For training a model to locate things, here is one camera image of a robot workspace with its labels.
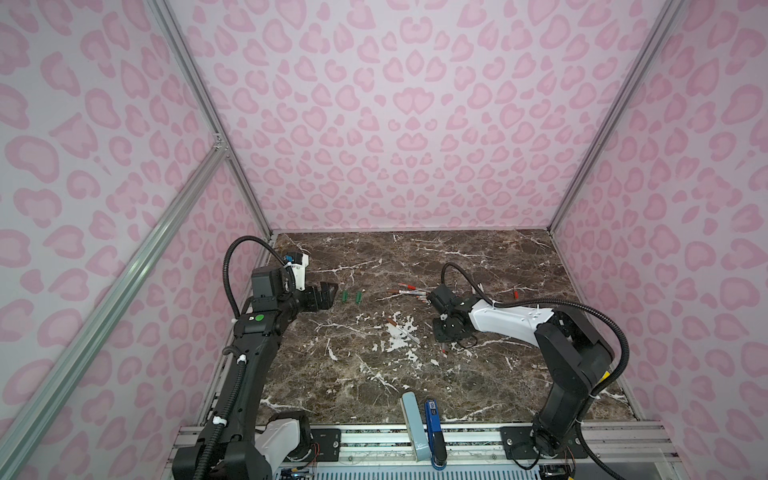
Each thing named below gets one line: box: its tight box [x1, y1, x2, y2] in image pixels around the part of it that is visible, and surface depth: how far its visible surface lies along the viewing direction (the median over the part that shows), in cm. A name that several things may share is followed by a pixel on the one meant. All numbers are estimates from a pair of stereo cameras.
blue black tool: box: [425, 399, 447, 470], surface depth 72 cm
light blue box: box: [400, 392, 432, 462], surface depth 74 cm
